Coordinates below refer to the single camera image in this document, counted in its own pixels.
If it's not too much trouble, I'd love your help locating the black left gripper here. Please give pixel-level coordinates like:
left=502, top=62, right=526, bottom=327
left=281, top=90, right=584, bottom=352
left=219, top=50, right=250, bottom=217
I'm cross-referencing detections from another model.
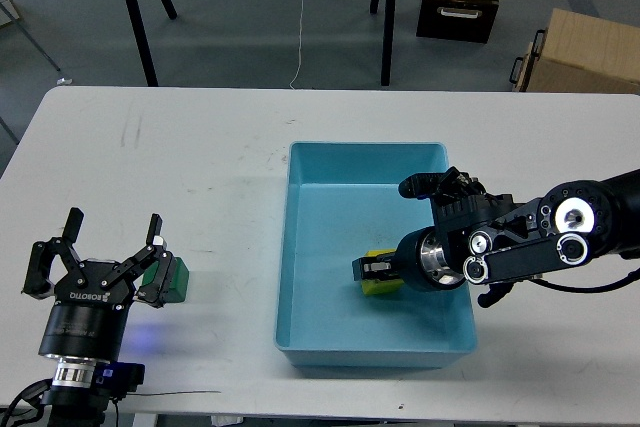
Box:
left=22, top=207, right=174, bottom=313

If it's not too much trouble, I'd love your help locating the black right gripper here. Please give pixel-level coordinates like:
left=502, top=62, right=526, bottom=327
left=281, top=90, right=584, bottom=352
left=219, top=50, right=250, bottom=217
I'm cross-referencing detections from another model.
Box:
left=352, top=227, right=466, bottom=292

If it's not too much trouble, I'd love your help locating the yellow cube block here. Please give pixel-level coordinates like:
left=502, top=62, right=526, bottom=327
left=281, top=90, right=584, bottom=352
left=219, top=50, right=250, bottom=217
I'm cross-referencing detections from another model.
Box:
left=359, top=249, right=404, bottom=296

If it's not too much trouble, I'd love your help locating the green cube block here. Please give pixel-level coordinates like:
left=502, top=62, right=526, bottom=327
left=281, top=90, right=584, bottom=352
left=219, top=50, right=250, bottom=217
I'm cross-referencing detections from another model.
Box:
left=141, top=257, right=189, bottom=304

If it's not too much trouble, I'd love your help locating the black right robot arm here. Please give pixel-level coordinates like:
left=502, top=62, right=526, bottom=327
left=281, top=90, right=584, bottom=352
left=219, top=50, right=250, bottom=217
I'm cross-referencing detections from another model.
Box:
left=352, top=167, right=639, bottom=308

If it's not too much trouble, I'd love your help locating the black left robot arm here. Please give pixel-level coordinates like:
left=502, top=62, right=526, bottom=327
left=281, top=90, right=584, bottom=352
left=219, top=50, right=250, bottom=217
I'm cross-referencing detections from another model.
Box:
left=1, top=207, right=178, bottom=426

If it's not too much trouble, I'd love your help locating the light blue plastic box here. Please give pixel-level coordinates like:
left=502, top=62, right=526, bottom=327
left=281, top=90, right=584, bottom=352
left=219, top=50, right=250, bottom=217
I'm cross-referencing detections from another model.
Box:
left=274, top=141, right=477, bottom=369

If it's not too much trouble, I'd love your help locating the black storage box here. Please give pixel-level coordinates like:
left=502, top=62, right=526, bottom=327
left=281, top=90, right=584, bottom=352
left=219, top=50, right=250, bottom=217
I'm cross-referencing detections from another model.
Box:
left=416, top=0, right=499, bottom=44

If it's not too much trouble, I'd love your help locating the cardboard box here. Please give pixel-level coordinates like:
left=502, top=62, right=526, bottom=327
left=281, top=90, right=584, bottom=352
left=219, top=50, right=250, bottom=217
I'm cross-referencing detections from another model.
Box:
left=511, top=8, right=639, bottom=94

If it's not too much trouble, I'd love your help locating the black tripod legs left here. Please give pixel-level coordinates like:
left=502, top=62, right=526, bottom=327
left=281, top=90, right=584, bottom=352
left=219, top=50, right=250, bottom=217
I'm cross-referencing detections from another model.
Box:
left=111, top=0, right=178, bottom=88

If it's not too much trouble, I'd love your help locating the wooden item with metal legs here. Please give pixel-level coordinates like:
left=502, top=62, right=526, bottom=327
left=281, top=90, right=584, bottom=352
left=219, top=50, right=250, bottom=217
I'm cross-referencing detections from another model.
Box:
left=0, top=0, right=62, bottom=143

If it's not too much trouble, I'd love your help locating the white cable on floor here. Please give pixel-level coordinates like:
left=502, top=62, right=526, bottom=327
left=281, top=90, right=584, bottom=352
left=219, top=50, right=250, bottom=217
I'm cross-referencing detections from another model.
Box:
left=288, top=0, right=308, bottom=90

